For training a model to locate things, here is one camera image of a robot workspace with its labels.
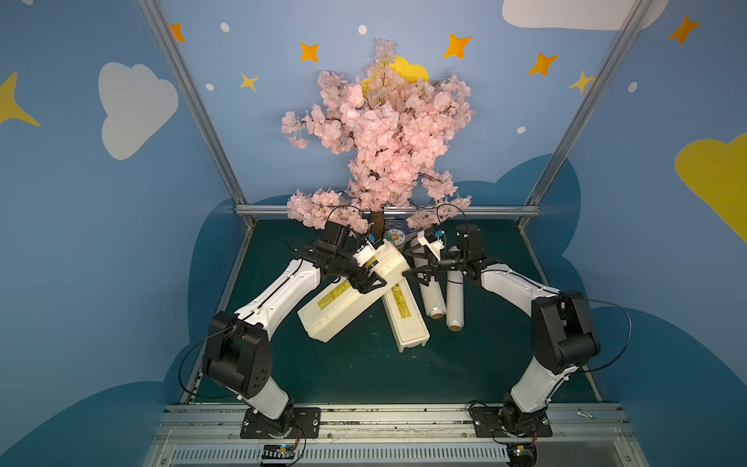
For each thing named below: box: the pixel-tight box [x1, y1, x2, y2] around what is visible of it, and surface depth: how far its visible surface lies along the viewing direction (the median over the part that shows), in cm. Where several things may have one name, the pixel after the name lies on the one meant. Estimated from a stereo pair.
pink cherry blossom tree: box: [282, 37, 475, 238], surface depth 77 cm
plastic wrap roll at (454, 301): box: [445, 269, 465, 332], surface depth 95 cm
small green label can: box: [384, 228, 406, 247], surface depth 109 cm
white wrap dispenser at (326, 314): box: [297, 239, 412, 343], surface depth 80 cm
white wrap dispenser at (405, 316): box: [381, 278, 430, 354], surface depth 87 cm
